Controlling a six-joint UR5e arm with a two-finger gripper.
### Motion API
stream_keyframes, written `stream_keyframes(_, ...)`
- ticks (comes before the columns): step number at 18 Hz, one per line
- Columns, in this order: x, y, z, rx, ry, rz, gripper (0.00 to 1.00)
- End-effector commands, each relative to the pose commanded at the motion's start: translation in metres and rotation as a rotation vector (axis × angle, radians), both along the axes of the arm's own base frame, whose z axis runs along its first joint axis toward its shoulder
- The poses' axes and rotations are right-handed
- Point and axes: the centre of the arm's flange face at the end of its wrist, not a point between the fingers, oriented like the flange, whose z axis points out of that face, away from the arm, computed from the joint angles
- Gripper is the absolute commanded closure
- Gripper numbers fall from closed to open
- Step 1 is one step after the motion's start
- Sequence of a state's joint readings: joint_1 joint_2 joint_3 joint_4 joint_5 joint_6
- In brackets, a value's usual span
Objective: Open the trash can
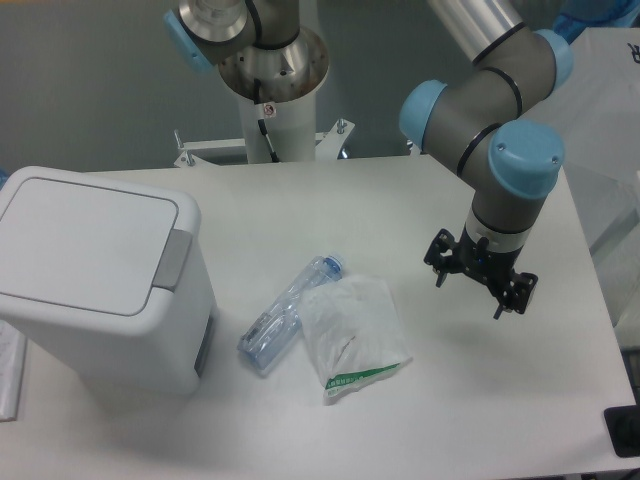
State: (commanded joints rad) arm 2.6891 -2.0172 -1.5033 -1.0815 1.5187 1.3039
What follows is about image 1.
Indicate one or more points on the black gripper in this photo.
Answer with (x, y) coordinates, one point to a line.
(513, 291)

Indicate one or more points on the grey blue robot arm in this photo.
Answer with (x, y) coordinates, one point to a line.
(478, 130)

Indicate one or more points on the silver robot base column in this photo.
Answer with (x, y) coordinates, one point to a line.
(269, 61)

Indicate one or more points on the white push-lid trash can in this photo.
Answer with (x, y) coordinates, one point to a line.
(107, 276)

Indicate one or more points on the white plastic bag green label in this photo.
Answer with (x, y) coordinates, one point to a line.
(352, 333)

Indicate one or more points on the black device at table edge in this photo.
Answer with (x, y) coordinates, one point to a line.
(623, 426)

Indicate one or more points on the crushed clear plastic bottle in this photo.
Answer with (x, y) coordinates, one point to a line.
(271, 333)

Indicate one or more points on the paper sheet in plastic sleeve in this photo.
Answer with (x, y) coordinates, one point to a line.
(13, 354)

